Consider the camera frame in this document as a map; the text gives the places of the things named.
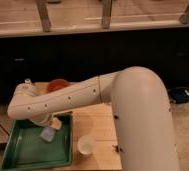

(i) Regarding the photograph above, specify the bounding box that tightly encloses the wooden table leg middle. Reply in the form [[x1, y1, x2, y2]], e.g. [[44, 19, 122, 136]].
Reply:
[[101, 0, 113, 29]]

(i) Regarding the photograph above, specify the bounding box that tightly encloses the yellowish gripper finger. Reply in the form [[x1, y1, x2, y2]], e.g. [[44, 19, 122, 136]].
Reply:
[[51, 117, 62, 130]]

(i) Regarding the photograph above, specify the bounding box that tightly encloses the orange bowl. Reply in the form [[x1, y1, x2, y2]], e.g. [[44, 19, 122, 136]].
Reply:
[[46, 79, 70, 93]]

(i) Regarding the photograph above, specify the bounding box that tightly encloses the green plastic tray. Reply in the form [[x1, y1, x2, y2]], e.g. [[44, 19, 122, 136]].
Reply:
[[0, 112, 73, 171]]

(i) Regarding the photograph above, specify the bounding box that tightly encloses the wooden table leg left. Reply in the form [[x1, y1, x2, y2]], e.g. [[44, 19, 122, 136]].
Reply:
[[36, 0, 51, 32]]

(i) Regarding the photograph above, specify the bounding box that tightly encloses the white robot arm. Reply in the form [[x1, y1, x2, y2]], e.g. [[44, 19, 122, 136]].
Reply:
[[7, 66, 180, 171]]

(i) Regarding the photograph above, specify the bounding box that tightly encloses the white cup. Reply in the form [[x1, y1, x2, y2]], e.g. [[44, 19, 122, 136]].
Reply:
[[77, 135, 94, 155]]

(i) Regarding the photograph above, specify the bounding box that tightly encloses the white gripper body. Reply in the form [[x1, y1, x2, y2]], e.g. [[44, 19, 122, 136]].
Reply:
[[30, 114, 52, 127]]

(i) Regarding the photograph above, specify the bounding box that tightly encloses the blue sponge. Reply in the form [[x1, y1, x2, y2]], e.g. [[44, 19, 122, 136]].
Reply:
[[40, 127, 56, 142]]

